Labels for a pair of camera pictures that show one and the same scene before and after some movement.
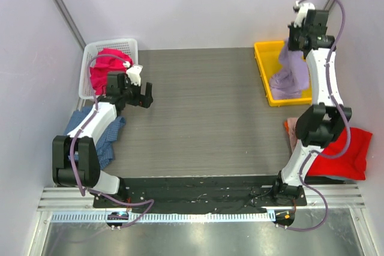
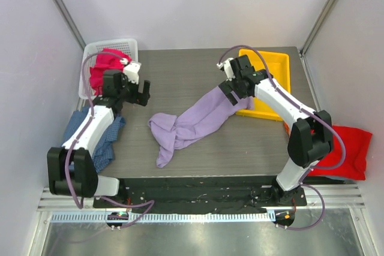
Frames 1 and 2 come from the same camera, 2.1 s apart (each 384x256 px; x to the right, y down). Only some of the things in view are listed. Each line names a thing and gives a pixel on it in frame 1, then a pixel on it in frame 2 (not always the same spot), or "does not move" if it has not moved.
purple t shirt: x=293 y=75 -> x=173 y=131
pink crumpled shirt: x=102 y=65 does not move
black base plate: x=198 y=192 does not move
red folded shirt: x=352 y=165 does not move
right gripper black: x=296 y=40 -> x=230 y=91
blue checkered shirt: x=105 y=148 does not move
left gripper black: x=139 y=96 does not move
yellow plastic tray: x=267 y=57 -> x=279 y=66
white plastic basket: x=128 y=46 does not move
